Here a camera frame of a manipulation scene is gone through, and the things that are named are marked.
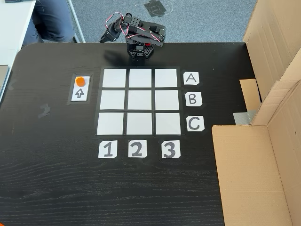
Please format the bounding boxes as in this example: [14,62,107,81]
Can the paper sheet with letter A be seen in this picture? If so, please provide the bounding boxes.
[183,72,200,86]

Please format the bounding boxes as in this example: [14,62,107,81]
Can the paper sheet with number 3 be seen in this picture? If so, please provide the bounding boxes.
[161,140,181,159]

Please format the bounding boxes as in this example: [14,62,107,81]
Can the white table leg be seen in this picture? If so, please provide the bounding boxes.
[67,0,86,43]

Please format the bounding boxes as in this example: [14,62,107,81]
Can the person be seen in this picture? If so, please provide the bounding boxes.
[22,0,76,47]

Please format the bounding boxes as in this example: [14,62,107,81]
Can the red white servo cable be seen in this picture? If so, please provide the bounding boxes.
[104,13,163,42]

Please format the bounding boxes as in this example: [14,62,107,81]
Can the paper sheet with letter C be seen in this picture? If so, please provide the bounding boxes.
[186,116,205,132]

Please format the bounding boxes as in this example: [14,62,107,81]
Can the black tape floor mark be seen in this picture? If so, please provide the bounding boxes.
[143,0,168,18]

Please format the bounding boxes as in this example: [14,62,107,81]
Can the paper sheet with number 2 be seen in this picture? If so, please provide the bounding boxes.
[127,139,148,158]

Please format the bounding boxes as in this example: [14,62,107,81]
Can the white table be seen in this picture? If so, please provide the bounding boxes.
[0,0,36,66]

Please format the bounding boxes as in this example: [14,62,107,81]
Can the paper sheet with letter B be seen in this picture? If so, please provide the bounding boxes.
[185,91,203,107]

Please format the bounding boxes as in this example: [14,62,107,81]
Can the brown cardboard screen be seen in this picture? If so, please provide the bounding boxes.
[239,0,301,127]
[211,80,301,226]

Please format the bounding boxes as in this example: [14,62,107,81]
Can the white paper sheet with arrow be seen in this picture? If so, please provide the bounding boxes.
[70,75,91,102]

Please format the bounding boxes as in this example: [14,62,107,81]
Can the clear tape scraps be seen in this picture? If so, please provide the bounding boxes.
[37,103,51,119]

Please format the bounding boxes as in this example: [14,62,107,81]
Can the grey tape strip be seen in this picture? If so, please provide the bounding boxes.
[232,110,257,126]

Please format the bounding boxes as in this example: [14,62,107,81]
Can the paper sheet with number 1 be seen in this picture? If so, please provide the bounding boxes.
[98,140,118,159]

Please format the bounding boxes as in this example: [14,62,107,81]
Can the white nine-square grid sheet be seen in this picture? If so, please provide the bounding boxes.
[95,66,186,137]

